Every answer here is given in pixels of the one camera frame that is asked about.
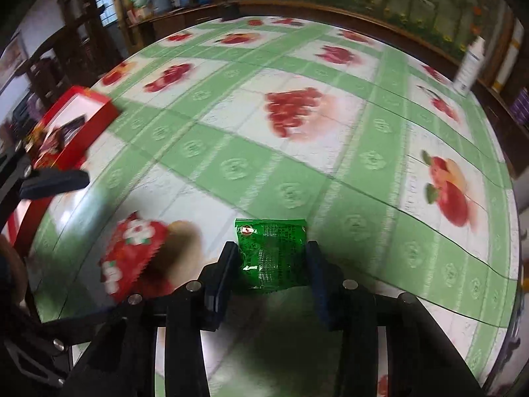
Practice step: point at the small black object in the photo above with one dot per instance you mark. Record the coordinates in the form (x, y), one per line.
(229, 12)

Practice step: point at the fruit-print green tablecloth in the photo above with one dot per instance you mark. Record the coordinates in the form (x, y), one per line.
(289, 165)

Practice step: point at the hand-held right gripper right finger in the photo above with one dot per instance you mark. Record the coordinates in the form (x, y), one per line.
(320, 289)

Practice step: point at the green snack packet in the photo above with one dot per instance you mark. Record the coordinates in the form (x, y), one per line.
(268, 252)

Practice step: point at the red white-print snack packet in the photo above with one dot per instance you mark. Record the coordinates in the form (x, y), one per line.
(128, 252)

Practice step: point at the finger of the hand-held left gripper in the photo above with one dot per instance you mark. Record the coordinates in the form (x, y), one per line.
(56, 184)
(12, 161)

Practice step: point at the white yellow roll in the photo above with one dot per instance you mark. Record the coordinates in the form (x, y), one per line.
(508, 60)

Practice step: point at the dark snack packet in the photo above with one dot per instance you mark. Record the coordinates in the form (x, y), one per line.
(70, 126)

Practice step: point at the red cardboard box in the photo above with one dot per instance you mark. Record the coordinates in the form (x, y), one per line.
(86, 126)

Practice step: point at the white spray bottle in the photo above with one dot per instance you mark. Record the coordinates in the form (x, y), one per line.
(469, 70)

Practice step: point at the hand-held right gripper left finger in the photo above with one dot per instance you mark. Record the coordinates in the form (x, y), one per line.
(225, 281)

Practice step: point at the small red snack packet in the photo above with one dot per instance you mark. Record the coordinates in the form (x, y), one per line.
(45, 151)

